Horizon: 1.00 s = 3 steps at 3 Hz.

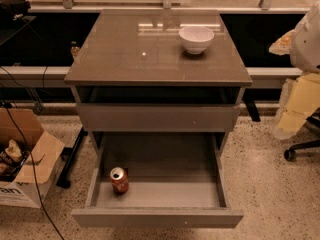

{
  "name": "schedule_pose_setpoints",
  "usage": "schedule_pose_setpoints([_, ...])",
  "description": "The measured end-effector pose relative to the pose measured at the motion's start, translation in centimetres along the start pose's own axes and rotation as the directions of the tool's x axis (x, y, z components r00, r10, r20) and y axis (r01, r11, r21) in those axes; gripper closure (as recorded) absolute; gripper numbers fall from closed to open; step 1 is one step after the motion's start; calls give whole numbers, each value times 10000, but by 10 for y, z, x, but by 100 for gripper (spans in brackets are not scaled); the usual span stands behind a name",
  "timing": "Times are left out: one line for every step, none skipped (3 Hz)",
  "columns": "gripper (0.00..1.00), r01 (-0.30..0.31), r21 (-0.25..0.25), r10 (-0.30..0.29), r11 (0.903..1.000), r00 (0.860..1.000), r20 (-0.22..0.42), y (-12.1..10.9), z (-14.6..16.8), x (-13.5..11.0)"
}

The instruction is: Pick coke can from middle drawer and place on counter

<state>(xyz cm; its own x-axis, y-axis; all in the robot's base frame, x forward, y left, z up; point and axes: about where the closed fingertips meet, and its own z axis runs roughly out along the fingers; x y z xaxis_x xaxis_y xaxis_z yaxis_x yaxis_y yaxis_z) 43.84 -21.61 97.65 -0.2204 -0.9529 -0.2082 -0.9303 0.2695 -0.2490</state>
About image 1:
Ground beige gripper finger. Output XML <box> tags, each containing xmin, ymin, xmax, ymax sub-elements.
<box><xmin>269</xmin><ymin>30</ymin><xmax>295</xmax><ymax>56</ymax></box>

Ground black office chair base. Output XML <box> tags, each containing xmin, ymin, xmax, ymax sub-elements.
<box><xmin>283</xmin><ymin>115</ymin><xmax>320</xmax><ymax>162</ymax></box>

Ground open grey middle drawer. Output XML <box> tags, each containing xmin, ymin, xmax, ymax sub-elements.
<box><xmin>72</xmin><ymin>133</ymin><xmax>243</xmax><ymax>228</ymax></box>

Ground black cable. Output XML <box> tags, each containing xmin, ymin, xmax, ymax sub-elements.
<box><xmin>0</xmin><ymin>65</ymin><xmax>66</xmax><ymax>240</ymax></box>

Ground small bottle behind cabinet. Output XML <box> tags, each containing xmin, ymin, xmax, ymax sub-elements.
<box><xmin>70</xmin><ymin>41</ymin><xmax>80</xmax><ymax>58</ymax></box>

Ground red coke can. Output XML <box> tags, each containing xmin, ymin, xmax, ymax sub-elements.
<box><xmin>110</xmin><ymin>167</ymin><xmax>129</xmax><ymax>194</ymax></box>

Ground grey drawer cabinet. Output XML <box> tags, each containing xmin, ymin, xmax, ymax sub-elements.
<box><xmin>65</xmin><ymin>9</ymin><xmax>252</xmax><ymax>149</ymax></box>

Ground black bag on desk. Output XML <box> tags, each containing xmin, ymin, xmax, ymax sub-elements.
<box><xmin>0</xmin><ymin>0</ymin><xmax>31</xmax><ymax>29</ymax></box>

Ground closed grey top drawer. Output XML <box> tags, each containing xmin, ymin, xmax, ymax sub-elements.
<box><xmin>76</xmin><ymin>104</ymin><xmax>240</xmax><ymax>132</ymax></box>

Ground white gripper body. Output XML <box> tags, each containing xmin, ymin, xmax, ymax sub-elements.
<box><xmin>272</xmin><ymin>73</ymin><xmax>320</xmax><ymax>140</ymax></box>

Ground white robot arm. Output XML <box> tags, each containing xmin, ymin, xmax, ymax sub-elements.
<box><xmin>269</xmin><ymin>1</ymin><xmax>320</xmax><ymax>140</ymax></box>

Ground brown cardboard box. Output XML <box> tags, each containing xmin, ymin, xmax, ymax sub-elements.
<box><xmin>0</xmin><ymin>108</ymin><xmax>65</xmax><ymax>208</ymax></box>

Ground snack bags in box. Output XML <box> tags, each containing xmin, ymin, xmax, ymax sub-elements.
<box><xmin>0</xmin><ymin>139</ymin><xmax>28</xmax><ymax>182</ymax></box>

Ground white ceramic bowl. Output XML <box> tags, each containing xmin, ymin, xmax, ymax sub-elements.
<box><xmin>179</xmin><ymin>26</ymin><xmax>214</xmax><ymax>54</ymax></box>

